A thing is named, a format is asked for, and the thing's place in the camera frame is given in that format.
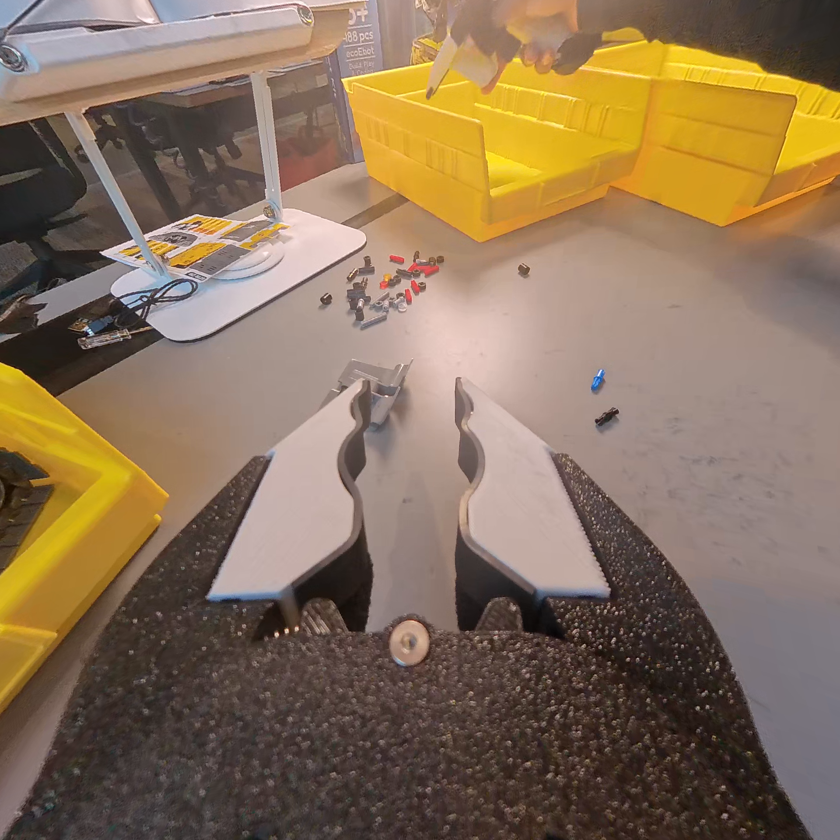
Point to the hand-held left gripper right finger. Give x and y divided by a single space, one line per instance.
531 518

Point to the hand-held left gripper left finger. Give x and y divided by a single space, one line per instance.
295 512

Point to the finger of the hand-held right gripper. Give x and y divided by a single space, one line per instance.
445 65
482 69

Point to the black toy pin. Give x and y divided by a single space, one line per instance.
607 417

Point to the blue toy pin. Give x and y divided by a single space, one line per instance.
598 380

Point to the silver toy scoop part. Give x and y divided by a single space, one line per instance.
384 384

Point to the pile of small toy parts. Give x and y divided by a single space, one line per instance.
359 303

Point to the yellow plastic bin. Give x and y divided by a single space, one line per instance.
709 144
98 525
420 151

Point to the grey desk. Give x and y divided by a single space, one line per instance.
656 525

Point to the person's right hand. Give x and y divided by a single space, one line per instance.
544 8

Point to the blue toy box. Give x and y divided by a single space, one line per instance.
364 98

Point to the open instruction booklet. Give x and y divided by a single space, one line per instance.
229 8

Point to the black office chair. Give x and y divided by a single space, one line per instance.
39 184
223 164

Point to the white folding stand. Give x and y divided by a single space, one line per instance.
295 262

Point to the yellow grey sticker sheet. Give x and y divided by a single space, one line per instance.
197 229

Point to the dark office table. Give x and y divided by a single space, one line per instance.
151 170

